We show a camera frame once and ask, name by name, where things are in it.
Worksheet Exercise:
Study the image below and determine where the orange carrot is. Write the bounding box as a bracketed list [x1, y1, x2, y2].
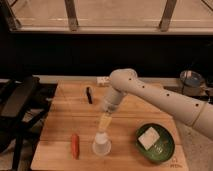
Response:
[71, 134, 79, 159]

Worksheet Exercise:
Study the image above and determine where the black chair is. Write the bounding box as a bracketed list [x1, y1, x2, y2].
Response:
[0, 77, 56, 171]

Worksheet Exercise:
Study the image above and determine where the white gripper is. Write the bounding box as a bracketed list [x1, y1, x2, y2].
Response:
[98, 88, 126, 131]

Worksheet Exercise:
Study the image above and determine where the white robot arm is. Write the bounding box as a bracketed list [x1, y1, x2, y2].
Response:
[101, 69, 213, 140]

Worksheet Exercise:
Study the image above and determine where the green bowl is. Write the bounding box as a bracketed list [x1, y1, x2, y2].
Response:
[136, 123, 175, 164]

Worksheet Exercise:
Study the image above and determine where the white small box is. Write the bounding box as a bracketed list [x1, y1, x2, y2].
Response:
[96, 76, 109, 87]

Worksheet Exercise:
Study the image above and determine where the silver round metal object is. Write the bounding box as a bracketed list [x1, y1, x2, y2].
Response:
[180, 70, 205, 94]

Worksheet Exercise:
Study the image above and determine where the silver fork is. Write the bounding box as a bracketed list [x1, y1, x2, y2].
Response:
[154, 140, 168, 154]

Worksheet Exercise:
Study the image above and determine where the white sponge block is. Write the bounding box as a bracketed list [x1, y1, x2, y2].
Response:
[138, 127, 160, 150]

